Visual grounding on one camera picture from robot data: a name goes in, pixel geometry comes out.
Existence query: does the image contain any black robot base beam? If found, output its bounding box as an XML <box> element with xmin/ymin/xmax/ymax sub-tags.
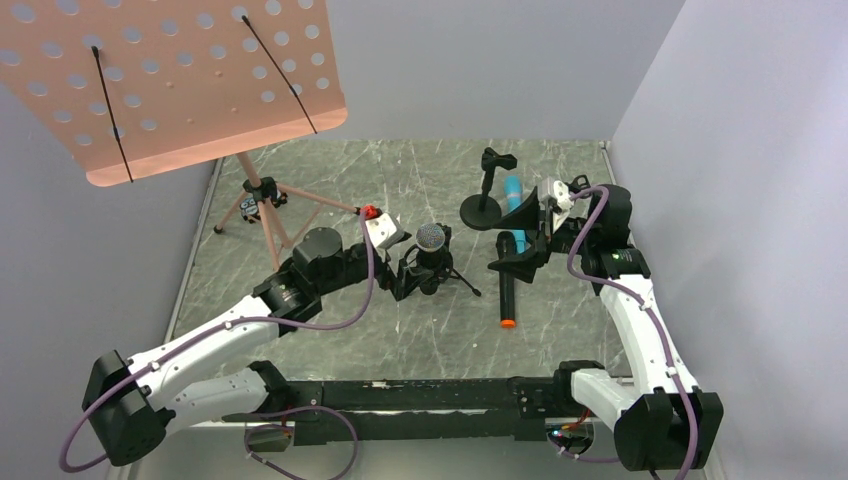
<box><xmin>223</xmin><ymin>376</ymin><xmax>586</xmax><ymax>446</ymax></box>

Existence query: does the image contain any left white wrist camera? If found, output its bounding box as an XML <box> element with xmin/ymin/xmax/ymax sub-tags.
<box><xmin>360</xmin><ymin>205</ymin><xmax>411</xmax><ymax>250</ymax></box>

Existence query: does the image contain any black shock mount tripod stand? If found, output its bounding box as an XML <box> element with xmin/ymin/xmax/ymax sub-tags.
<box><xmin>398</xmin><ymin>223</ymin><xmax>482</xmax><ymax>297</ymax></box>

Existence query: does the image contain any black microphone silver grille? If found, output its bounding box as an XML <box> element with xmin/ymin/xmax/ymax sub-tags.
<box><xmin>415</xmin><ymin>223</ymin><xmax>452</xmax><ymax>295</ymax></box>

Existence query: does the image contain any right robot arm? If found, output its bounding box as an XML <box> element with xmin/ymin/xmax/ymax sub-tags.
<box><xmin>489</xmin><ymin>181</ymin><xmax>724</xmax><ymax>479</ymax></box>

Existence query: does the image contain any black microphone orange end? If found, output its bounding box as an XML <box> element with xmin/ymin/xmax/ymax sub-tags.
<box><xmin>496</xmin><ymin>231</ymin><xmax>517</xmax><ymax>329</ymax></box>

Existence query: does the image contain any black round-base mic stand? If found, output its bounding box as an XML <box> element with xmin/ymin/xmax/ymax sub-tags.
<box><xmin>459</xmin><ymin>147</ymin><xmax>518</xmax><ymax>231</ymax></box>

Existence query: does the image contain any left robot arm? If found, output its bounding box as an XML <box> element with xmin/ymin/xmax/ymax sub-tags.
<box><xmin>82</xmin><ymin>227</ymin><xmax>434</xmax><ymax>466</ymax></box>

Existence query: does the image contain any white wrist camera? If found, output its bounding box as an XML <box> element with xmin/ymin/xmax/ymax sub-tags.
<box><xmin>536</xmin><ymin>177</ymin><xmax>574</xmax><ymax>216</ymax></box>
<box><xmin>360</xmin><ymin>205</ymin><xmax>411</xmax><ymax>250</ymax></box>

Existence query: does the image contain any pink perforated music stand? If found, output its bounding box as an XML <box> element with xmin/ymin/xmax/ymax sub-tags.
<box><xmin>1</xmin><ymin>1</ymin><xmax>348</xmax><ymax>266</ymax></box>

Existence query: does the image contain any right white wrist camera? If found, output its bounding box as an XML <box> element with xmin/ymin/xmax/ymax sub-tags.
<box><xmin>536</xmin><ymin>177</ymin><xmax>574</xmax><ymax>216</ymax></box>

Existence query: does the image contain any blue microphone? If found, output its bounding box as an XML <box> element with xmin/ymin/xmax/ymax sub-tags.
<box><xmin>504</xmin><ymin>175</ymin><xmax>527</xmax><ymax>253</ymax></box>

